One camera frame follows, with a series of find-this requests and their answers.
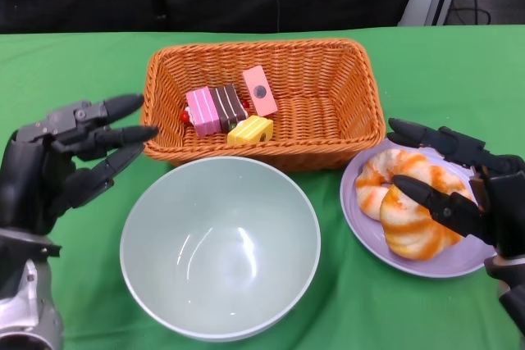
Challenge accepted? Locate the elongated orange striped bread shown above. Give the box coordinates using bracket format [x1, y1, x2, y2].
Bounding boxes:
[354, 148, 415, 220]

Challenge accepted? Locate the lavender plate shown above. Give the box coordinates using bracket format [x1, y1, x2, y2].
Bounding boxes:
[339, 139, 497, 280]

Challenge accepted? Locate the chocolate cake slice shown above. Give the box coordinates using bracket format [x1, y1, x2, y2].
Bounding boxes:
[209, 83, 250, 132]

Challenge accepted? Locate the round orange striped bread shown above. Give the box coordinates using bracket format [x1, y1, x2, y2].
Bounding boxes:
[379, 165, 473, 261]

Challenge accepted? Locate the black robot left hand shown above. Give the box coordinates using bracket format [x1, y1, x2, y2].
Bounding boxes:
[0, 93, 160, 236]

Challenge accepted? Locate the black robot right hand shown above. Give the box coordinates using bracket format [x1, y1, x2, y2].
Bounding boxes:
[387, 117, 525, 260]

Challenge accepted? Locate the grey-green bowl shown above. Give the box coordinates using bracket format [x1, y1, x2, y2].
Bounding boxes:
[119, 156, 322, 343]

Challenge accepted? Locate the orange wicker basket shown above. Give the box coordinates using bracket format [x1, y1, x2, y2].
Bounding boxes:
[139, 37, 386, 173]

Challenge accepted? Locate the salmon pink cake slice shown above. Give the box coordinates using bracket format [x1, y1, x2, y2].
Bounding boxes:
[241, 65, 279, 116]

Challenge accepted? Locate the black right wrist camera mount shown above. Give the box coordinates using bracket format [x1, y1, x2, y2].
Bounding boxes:
[483, 255, 525, 337]

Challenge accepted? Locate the green tablecloth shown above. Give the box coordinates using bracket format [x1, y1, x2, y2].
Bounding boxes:
[0, 24, 525, 350]

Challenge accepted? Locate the yellow cake slice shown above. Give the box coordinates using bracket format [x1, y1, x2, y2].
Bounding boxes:
[226, 115, 275, 146]

